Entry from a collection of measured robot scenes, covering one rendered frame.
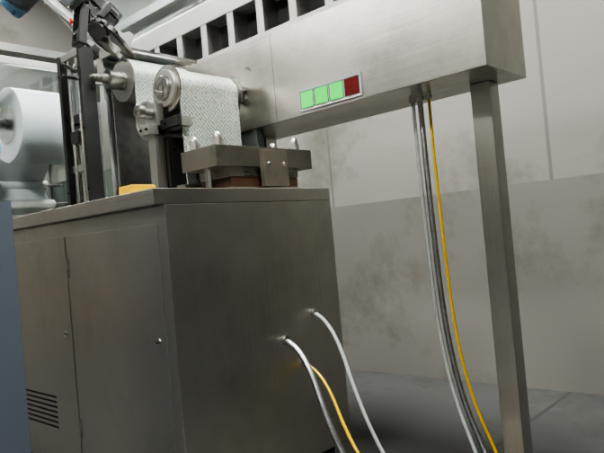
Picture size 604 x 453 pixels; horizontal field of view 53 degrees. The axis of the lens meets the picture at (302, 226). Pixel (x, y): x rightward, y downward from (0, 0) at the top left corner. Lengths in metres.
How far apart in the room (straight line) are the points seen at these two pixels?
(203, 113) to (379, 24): 0.61
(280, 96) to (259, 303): 0.73
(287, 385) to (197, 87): 0.95
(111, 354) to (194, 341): 0.31
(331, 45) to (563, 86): 1.21
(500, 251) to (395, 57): 0.62
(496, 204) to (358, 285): 1.65
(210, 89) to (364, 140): 1.42
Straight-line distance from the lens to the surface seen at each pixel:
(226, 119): 2.02
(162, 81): 1.97
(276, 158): 1.84
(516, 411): 1.85
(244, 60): 2.20
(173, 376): 1.55
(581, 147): 2.76
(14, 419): 1.64
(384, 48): 1.81
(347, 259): 3.33
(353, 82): 1.85
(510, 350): 1.80
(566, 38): 2.84
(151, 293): 1.57
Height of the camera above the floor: 0.75
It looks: 1 degrees up
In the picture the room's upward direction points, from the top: 5 degrees counter-clockwise
